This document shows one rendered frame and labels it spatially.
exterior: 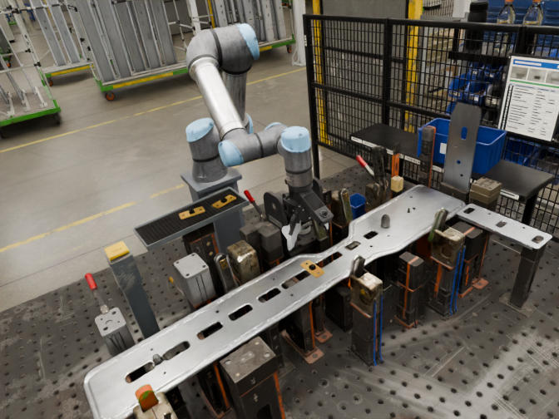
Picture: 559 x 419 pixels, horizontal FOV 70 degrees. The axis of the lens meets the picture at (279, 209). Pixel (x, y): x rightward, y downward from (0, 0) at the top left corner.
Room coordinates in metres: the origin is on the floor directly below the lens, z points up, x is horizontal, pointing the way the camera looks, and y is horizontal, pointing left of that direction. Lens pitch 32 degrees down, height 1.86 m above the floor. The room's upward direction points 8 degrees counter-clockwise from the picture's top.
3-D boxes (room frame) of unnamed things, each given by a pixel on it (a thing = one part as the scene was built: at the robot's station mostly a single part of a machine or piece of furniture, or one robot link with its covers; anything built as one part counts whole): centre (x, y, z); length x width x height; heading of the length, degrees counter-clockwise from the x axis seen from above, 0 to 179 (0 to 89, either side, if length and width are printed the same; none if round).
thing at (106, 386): (0.96, -0.07, 1.00); 1.38 x 0.22 x 0.02; 122
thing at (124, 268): (1.01, 0.51, 0.92); 0.08 x 0.08 x 0.44; 32
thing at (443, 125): (1.53, -0.80, 1.09); 0.30 x 0.17 x 0.13; 39
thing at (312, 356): (0.93, -0.01, 0.84); 0.17 x 0.06 x 0.29; 32
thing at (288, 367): (0.87, 0.10, 0.84); 0.13 x 0.11 x 0.29; 32
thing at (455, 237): (1.02, -0.54, 0.87); 0.12 x 0.09 x 0.35; 32
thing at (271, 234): (1.13, 0.05, 0.89); 0.13 x 0.11 x 0.38; 32
